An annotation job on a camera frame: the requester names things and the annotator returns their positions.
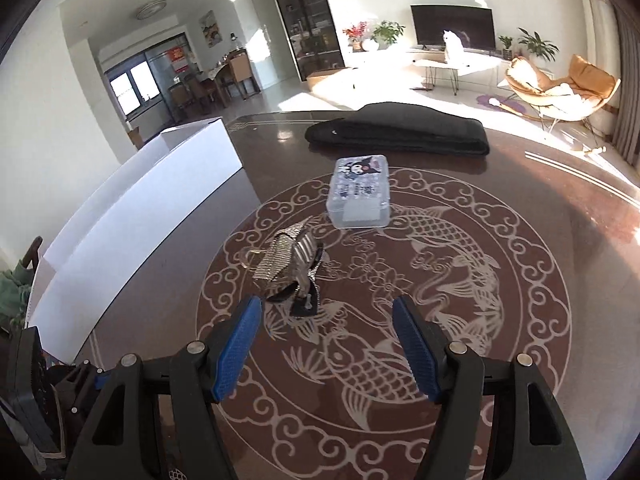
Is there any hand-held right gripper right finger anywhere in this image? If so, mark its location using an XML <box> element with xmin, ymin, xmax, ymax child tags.
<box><xmin>391</xmin><ymin>295</ymin><xmax>588</xmax><ymax>480</ymax></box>

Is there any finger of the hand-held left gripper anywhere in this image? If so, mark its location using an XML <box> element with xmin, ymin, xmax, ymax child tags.
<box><xmin>50</xmin><ymin>358</ymin><xmax>112</xmax><ymax>416</ymax></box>

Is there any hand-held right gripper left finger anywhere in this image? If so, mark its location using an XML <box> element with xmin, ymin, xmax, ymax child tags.
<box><xmin>65</xmin><ymin>296</ymin><xmax>265</xmax><ymax>480</ymax></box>

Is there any rhinestone bow hair clip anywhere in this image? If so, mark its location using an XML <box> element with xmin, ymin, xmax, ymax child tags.
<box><xmin>245</xmin><ymin>220</ymin><xmax>326</xmax><ymax>318</ymax></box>

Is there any white container box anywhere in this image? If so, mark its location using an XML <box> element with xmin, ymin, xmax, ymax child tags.
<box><xmin>27</xmin><ymin>116</ymin><xmax>244</xmax><ymax>366</ymax></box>

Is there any green cloth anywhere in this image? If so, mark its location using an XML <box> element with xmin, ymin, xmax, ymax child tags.
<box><xmin>0</xmin><ymin>257</ymin><xmax>36</xmax><ymax>333</ymax></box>

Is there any clear plastic case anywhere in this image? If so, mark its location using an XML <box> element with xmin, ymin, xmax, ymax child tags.
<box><xmin>325</xmin><ymin>155</ymin><xmax>393</xmax><ymax>231</ymax></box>

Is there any black cloth bag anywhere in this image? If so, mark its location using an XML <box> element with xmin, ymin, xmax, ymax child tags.
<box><xmin>305</xmin><ymin>102</ymin><xmax>491</xmax><ymax>157</ymax></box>

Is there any tan dining chair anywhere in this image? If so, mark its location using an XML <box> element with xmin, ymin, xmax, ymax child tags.
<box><xmin>227</xmin><ymin>49</ymin><xmax>261</xmax><ymax>95</ymax></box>

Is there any cardboard box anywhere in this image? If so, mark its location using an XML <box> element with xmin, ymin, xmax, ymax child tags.
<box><xmin>306</xmin><ymin>66</ymin><xmax>351</xmax><ymax>92</ymax></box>

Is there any white coffee table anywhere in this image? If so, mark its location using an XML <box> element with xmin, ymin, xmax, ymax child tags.
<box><xmin>412</xmin><ymin>55</ymin><xmax>501</xmax><ymax>96</ymax></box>

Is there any white cat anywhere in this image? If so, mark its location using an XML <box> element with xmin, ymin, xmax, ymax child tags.
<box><xmin>442</xmin><ymin>30</ymin><xmax>466</xmax><ymax>67</ymax></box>

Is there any orange lounge chair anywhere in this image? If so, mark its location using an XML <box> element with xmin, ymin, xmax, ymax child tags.
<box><xmin>505</xmin><ymin>54</ymin><xmax>622</xmax><ymax>133</ymax></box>

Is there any green potted plant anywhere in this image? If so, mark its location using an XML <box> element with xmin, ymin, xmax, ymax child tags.
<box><xmin>370</xmin><ymin>20</ymin><xmax>406</xmax><ymax>50</ymax></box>

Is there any red flower vase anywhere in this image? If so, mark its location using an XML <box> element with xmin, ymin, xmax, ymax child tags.
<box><xmin>342</xmin><ymin>22</ymin><xmax>371</xmax><ymax>52</ymax></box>

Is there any black television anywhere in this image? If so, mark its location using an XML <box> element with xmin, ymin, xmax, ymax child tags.
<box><xmin>410</xmin><ymin>4</ymin><xmax>497</xmax><ymax>51</ymax></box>

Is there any large leafy potted plant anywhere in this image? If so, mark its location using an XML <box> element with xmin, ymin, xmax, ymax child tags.
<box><xmin>517</xmin><ymin>27</ymin><xmax>560</xmax><ymax>63</ymax></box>

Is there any grey curtain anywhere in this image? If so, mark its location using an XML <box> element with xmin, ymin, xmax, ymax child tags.
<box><xmin>607</xmin><ymin>5</ymin><xmax>640</xmax><ymax>166</ymax></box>

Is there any dark glass display cabinet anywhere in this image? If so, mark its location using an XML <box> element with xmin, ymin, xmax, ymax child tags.
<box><xmin>262</xmin><ymin>0</ymin><xmax>348</xmax><ymax>81</ymax></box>

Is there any covered standing air conditioner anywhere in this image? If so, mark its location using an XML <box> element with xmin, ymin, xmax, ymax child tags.
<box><xmin>575</xmin><ymin>0</ymin><xmax>618</xmax><ymax>76</ymax></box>

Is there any framed wall painting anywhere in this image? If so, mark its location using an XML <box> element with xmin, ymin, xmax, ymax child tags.
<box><xmin>198</xmin><ymin>10</ymin><xmax>223</xmax><ymax>48</ymax></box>

